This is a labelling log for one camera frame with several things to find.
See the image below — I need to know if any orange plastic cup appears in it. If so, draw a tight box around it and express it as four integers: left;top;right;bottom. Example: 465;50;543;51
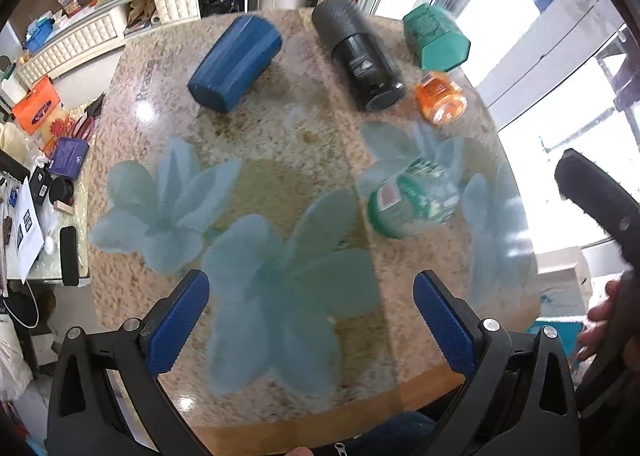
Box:
414;70;468;126

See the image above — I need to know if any black glasses case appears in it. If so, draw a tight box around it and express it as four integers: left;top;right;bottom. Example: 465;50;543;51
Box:
60;225;80;287

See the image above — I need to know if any green hexagonal cup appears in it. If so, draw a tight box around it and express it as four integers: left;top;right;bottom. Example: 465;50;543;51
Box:
402;3;471;72

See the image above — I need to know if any black cylindrical bottle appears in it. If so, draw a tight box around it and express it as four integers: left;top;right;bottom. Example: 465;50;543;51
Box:
311;0;406;112

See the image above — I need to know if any white tufted low cabinet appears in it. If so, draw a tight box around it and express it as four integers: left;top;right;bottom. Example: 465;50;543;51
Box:
16;0;200;86

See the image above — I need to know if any orange gift bag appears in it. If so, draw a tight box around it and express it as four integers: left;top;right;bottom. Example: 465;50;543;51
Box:
12;76;61;135

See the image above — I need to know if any blue plastic cup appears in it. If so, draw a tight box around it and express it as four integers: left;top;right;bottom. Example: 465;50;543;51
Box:
186;15;282;114

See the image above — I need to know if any person's right hand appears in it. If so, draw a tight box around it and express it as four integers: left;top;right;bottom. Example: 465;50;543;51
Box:
577;280;622;362

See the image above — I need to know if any purple box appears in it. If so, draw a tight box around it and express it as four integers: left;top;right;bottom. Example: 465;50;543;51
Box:
48;138;89;181

